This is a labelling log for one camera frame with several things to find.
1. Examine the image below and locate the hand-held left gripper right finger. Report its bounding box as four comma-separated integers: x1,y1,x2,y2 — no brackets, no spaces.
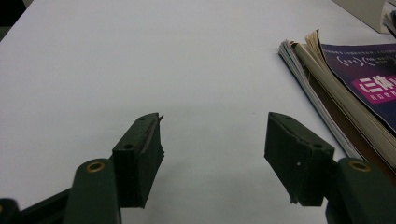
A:
263,111,336,207

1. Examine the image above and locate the black magazine bundle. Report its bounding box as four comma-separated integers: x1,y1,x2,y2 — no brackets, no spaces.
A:
277,39,396,175

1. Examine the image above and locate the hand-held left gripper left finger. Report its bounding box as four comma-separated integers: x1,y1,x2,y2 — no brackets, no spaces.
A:
111,112,165,209

